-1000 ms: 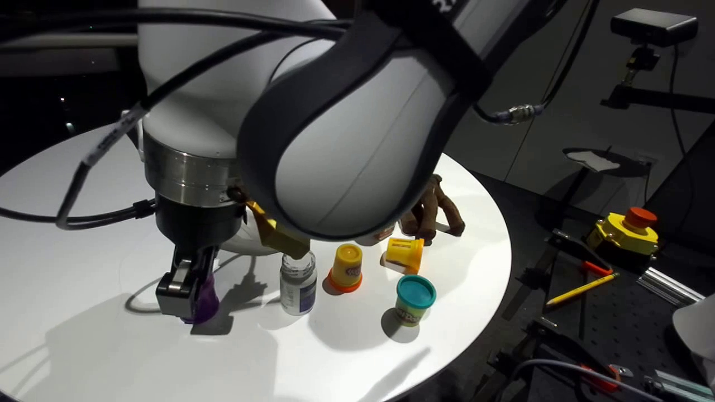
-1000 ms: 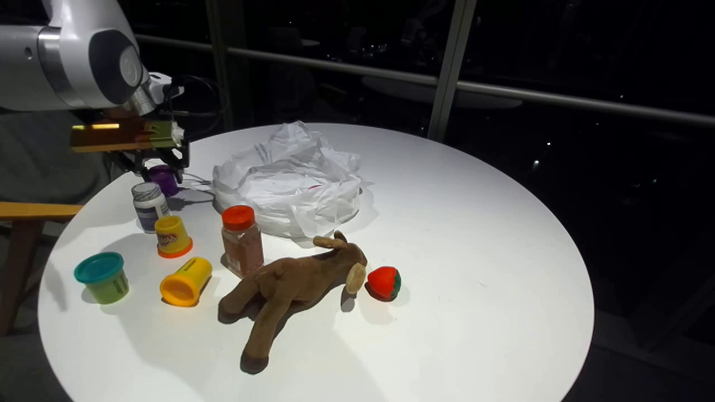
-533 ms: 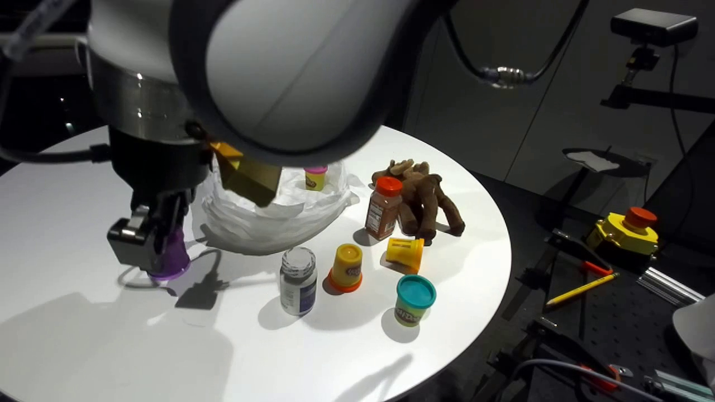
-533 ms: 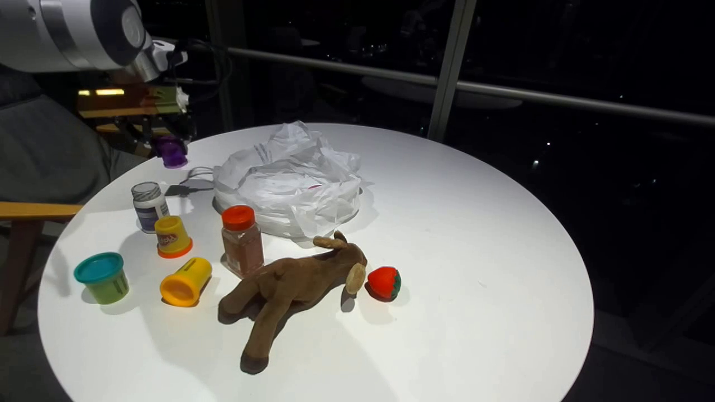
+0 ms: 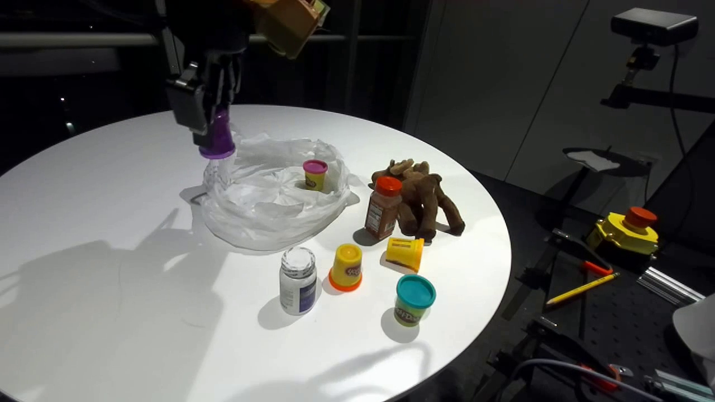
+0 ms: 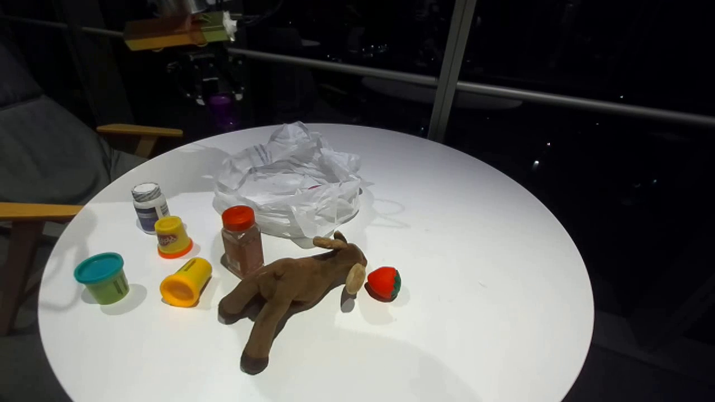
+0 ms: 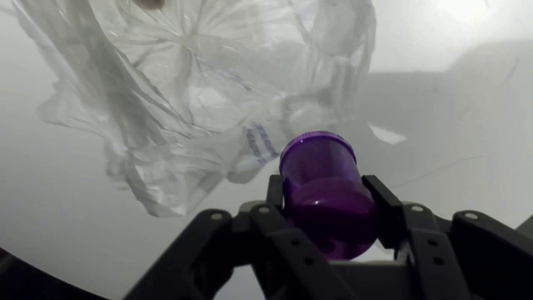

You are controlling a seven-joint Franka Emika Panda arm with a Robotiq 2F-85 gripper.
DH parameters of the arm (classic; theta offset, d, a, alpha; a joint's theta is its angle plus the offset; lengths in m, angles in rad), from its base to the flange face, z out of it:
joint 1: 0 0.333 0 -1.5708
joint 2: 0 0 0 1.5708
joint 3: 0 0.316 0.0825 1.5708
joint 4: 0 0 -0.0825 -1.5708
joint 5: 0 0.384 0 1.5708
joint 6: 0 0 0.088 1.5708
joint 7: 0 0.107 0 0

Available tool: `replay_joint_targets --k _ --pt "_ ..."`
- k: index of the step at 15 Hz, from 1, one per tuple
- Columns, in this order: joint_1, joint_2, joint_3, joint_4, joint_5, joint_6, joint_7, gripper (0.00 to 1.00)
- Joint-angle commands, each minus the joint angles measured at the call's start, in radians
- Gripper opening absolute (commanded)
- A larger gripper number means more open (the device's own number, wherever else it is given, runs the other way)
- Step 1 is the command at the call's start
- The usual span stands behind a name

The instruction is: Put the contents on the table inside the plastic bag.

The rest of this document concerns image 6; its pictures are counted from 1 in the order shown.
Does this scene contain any red lid spice jar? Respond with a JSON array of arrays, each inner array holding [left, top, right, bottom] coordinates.
[[218, 203, 266, 280]]

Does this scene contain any clear white plastic bag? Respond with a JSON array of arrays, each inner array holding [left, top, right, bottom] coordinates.
[[209, 122, 372, 249]]

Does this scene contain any brown moose plush toy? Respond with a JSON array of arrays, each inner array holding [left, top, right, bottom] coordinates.
[[216, 231, 370, 379]]

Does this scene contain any grey chair cushion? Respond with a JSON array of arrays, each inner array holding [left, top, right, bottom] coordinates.
[[0, 44, 113, 203]]

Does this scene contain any teal lid dough tub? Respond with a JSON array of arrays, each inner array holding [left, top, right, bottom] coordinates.
[[72, 250, 132, 306]]

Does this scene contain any white lid blue label jar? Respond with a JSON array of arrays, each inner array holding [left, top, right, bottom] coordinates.
[[130, 181, 169, 232]]

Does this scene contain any yellow lid orange tub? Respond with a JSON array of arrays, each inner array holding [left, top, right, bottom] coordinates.
[[152, 214, 195, 262]]

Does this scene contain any wooden chair armrest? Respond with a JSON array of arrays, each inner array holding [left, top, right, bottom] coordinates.
[[0, 199, 85, 223], [95, 124, 185, 160]]

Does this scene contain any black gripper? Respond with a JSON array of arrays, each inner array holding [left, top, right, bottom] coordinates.
[[192, 51, 246, 104]]

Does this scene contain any yellow block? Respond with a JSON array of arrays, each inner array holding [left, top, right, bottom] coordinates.
[[158, 258, 215, 312]]

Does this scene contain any metal window post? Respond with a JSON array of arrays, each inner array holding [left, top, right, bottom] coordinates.
[[425, 0, 480, 143]]

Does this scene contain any metal window railing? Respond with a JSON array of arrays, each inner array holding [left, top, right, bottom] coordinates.
[[226, 45, 715, 130]]

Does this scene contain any red toy strawberry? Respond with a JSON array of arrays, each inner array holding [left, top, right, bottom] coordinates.
[[365, 264, 405, 305]]

